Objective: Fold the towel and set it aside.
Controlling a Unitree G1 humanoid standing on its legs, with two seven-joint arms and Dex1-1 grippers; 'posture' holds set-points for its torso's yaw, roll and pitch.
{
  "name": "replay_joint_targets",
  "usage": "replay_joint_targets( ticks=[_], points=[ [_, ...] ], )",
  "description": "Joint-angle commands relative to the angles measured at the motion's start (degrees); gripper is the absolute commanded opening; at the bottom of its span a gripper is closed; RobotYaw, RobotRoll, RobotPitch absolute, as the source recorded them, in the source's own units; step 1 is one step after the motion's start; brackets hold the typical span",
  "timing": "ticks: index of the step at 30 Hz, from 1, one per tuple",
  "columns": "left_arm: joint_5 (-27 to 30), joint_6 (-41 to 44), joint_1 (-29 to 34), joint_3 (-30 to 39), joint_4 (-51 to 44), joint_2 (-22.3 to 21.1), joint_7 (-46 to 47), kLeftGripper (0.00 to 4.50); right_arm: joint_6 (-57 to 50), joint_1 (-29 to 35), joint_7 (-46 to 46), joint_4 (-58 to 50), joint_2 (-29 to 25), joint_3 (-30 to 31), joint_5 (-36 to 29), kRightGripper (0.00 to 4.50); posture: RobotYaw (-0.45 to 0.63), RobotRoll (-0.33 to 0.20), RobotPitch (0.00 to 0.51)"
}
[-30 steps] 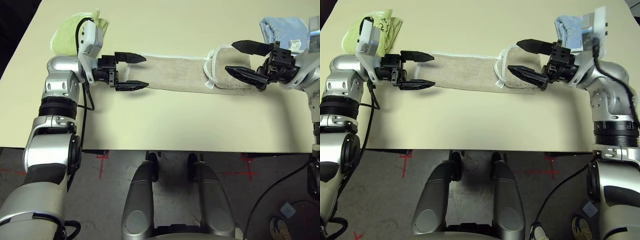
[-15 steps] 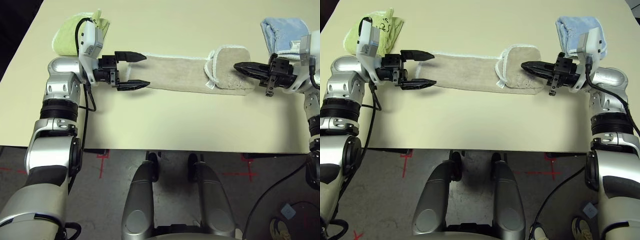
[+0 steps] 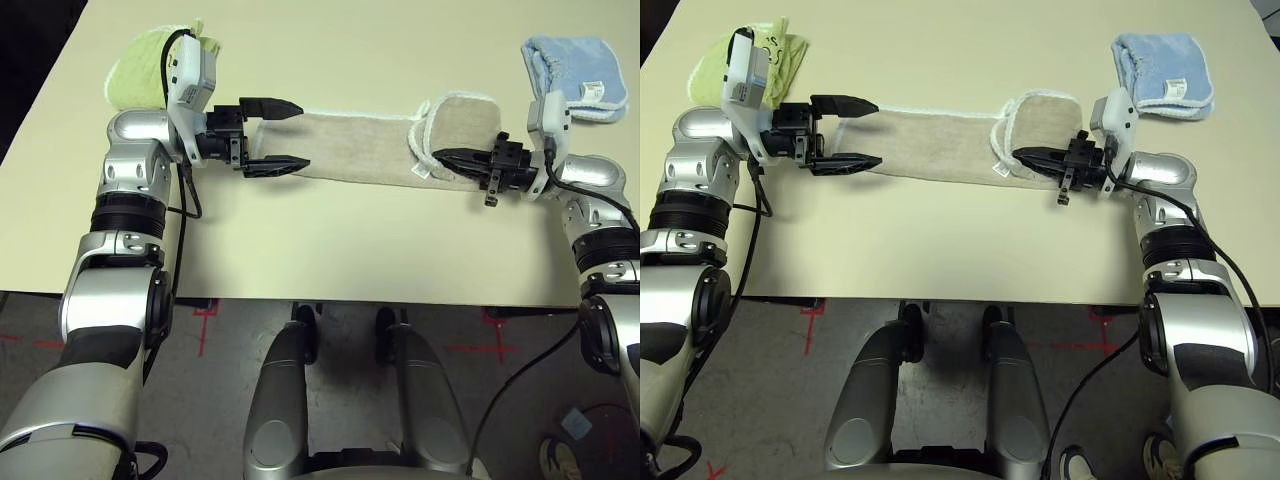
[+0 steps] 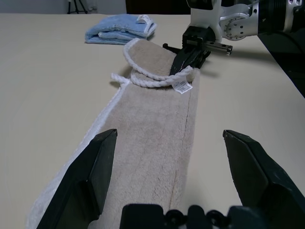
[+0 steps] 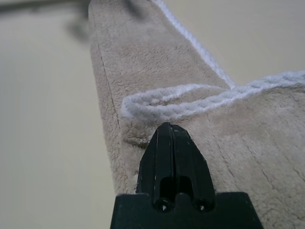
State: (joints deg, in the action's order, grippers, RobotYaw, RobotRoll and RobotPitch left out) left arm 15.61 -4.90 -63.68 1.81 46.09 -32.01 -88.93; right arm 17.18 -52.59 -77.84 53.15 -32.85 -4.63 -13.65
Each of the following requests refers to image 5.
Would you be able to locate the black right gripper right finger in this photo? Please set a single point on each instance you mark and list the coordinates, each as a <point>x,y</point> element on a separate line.
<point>190,157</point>

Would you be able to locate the beige towel with white trim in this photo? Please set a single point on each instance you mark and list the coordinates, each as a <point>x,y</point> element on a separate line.
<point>214,143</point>

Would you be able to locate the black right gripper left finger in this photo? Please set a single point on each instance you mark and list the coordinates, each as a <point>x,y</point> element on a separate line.
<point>157,157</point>

